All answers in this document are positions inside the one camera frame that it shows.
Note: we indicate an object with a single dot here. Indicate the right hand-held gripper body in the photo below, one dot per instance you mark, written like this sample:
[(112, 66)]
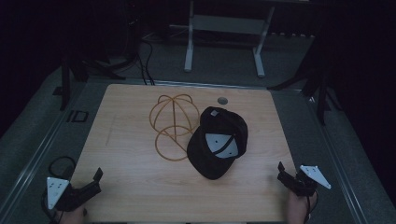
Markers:
[(306, 180)]

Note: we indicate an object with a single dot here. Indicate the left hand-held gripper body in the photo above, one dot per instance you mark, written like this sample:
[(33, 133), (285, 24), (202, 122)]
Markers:
[(67, 195)]

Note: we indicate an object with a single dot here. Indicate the person's left hand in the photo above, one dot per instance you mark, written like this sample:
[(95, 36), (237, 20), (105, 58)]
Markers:
[(74, 217)]

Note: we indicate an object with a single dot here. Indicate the person's right hand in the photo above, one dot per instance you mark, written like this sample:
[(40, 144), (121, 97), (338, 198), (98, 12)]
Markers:
[(297, 207)]

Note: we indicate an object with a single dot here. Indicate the black baseball cap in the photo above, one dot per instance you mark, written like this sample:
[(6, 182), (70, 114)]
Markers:
[(214, 155)]

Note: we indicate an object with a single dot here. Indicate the black tripod stand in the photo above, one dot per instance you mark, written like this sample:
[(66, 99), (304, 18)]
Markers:
[(320, 93), (65, 84)]

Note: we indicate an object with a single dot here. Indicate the grey round table grommet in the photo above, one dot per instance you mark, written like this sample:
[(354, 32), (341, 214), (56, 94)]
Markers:
[(222, 100)]

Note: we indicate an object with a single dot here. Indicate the black floor bracket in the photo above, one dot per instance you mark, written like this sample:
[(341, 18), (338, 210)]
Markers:
[(77, 116)]

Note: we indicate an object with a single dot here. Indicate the white metal table frame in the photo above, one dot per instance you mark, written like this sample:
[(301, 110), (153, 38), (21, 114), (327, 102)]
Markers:
[(224, 24)]

